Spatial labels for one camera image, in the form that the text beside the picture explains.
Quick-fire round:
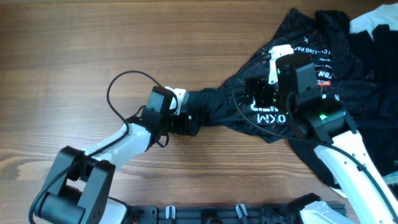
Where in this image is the black orange printed cycling jersey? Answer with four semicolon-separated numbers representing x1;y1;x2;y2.
187;8;379;142

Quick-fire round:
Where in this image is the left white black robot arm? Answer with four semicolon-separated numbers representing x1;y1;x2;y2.
29;86;188;223

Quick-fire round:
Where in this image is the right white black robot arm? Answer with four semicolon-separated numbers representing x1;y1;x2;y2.
245;44;397;223

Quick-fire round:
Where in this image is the black garment pile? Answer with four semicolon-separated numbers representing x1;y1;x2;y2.
274;9;397;182

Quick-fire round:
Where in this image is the white garment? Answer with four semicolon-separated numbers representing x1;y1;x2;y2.
349;3;397;39

